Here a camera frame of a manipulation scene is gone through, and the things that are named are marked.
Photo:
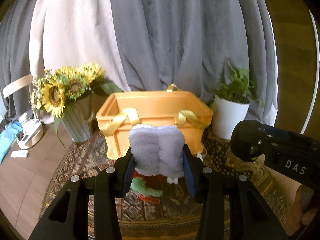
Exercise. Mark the sunflower bouquet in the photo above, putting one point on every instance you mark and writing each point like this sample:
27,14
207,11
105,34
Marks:
52,92

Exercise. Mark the white device on floor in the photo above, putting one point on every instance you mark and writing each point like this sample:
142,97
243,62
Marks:
32,134

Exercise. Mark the blue cloth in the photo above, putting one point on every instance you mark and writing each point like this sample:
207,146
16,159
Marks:
8,135

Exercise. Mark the red fluffy strawberry plush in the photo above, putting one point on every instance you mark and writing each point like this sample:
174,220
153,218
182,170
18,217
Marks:
147,188

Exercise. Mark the green potted plant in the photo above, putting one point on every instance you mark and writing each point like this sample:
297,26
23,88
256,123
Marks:
239,89

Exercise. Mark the black mouse plush toy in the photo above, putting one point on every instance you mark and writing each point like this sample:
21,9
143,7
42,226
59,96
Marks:
175,180

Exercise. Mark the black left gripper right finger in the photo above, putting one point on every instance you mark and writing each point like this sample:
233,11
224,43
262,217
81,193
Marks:
250,215

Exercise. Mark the lavender plush towel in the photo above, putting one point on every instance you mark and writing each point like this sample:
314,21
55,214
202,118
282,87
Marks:
157,150

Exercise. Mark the white pink curtain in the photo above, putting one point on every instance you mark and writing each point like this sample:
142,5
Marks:
74,32

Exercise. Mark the white plant pot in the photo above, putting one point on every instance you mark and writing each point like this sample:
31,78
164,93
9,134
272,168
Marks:
227,115

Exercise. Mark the patterned oriental rug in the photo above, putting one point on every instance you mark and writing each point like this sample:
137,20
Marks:
176,214

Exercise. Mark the right human hand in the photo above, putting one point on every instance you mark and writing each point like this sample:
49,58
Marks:
299,214

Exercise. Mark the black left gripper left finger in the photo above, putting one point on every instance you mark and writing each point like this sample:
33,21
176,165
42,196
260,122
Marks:
67,215

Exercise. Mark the orange plastic storage crate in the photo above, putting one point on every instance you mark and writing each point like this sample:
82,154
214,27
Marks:
118,144

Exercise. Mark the grey ribbed vase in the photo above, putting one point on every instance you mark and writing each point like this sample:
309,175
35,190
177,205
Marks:
78,117

